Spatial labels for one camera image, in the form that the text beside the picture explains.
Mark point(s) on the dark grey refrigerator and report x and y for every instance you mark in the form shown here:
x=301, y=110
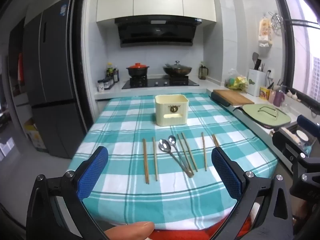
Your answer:
x=55, y=80

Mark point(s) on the hanging metal steamer rack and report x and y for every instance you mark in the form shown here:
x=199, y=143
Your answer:
x=276, y=22

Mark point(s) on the wooden cutting board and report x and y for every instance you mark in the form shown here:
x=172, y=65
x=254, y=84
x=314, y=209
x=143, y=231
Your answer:
x=233, y=97

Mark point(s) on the window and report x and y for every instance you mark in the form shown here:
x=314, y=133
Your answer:
x=305, y=55

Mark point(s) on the teal checked tablecloth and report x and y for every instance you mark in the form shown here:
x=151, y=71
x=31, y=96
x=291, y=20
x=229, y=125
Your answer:
x=120, y=135

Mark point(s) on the grey spatula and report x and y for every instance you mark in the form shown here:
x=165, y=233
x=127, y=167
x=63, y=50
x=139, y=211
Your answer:
x=255, y=57

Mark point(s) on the pink cup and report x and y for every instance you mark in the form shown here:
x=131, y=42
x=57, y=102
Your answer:
x=271, y=96

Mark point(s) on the red cloth under table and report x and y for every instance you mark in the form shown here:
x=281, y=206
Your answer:
x=200, y=233

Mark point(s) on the yellow printed can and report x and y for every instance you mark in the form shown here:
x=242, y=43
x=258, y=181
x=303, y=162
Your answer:
x=264, y=93

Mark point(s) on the hanging printed bag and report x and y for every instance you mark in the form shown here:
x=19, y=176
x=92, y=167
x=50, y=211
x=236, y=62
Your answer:
x=265, y=31

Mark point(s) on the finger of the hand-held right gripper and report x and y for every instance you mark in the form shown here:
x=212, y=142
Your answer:
x=310, y=123
x=283, y=142

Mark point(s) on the black door frame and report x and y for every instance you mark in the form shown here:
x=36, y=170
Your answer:
x=83, y=55

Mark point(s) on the white cup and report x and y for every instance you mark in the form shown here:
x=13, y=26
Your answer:
x=303, y=137

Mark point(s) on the person's left hand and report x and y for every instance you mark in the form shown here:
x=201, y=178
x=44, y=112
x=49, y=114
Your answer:
x=130, y=230

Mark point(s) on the black pot with red lid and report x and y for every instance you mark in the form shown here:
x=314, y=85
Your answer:
x=137, y=70

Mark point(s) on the black glass gas stove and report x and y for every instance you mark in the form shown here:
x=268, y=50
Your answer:
x=160, y=83

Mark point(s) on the white wall cabinet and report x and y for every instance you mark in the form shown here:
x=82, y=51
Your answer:
x=155, y=0

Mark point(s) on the metal spoon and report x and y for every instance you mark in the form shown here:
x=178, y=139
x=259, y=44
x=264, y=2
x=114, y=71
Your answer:
x=172, y=139
x=164, y=145

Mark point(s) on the garlic bulbs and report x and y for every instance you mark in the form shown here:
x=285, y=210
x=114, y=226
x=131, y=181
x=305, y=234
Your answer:
x=292, y=95

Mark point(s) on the plastic bag of sponges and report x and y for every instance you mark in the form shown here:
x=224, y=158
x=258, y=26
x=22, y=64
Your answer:
x=236, y=82

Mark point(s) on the cardboard box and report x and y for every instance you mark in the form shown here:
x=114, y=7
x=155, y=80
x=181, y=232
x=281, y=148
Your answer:
x=35, y=136

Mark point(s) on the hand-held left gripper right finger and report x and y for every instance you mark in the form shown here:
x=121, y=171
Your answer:
x=226, y=175

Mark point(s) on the row of spice jars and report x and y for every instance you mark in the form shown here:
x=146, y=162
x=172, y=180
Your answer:
x=105, y=84

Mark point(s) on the black range hood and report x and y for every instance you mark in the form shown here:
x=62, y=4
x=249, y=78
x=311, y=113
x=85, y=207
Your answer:
x=157, y=31

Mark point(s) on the red hanging cloth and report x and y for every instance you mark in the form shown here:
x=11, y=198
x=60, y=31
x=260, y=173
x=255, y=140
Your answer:
x=20, y=67

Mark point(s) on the white knife holder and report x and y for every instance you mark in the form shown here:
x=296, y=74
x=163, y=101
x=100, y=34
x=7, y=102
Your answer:
x=256, y=82

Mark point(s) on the white wall outlet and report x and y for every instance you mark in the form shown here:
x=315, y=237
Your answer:
x=270, y=73

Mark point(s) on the wok with glass lid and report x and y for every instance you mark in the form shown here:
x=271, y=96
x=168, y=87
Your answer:
x=177, y=69

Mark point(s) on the purple cup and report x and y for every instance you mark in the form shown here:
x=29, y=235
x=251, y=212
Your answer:
x=278, y=99

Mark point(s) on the yellow cap oil bottle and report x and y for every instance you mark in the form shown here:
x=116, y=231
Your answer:
x=109, y=70

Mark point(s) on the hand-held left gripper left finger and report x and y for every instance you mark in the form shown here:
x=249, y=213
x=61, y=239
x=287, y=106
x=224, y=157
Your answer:
x=92, y=172

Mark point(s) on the cream plastic utensil holder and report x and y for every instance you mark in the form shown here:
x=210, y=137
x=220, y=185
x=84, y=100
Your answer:
x=172, y=106

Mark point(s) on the brown water jug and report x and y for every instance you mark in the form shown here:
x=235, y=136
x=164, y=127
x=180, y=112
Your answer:
x=202, y=72

